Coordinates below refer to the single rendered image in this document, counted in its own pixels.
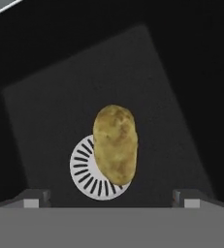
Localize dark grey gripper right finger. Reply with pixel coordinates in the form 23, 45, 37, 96
172, 188, 224, 209

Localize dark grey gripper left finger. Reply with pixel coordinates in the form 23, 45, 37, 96
0, 189, 52, 209

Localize white slotted sink drain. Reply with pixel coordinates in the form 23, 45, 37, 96
69, 135, 132, 202

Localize brown potato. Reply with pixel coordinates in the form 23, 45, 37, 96
92, 104, 140, 187

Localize black sink basin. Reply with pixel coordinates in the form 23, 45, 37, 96
0, 0, 224, 209

